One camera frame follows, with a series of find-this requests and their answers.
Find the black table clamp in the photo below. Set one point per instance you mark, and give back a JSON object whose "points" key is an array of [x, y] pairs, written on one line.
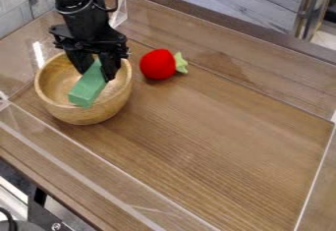
{"points": [[41, 216]]}

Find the green rectangular block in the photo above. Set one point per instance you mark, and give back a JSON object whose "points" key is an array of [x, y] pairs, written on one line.
{"points": [[89, 87]]}

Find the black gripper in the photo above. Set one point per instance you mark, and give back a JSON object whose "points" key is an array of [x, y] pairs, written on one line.
{"points": [[86, 34]]}

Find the clear acrylic corner bracket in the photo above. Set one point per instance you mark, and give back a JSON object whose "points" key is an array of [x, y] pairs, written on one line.
{"points": [[119, 15]]}

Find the wooden brown bowl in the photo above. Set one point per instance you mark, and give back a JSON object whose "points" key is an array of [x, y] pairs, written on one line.
{"points": [[54, 81]]}

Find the red plush strawberry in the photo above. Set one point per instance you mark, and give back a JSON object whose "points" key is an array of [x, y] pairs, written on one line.
{"points": [[159, 64]]}

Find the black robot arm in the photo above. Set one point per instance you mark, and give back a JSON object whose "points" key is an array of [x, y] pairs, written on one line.
{"points": [[110, 4]]}

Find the metal table leg background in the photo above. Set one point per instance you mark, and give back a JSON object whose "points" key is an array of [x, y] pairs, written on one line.
{"points": [[310, 16]]}

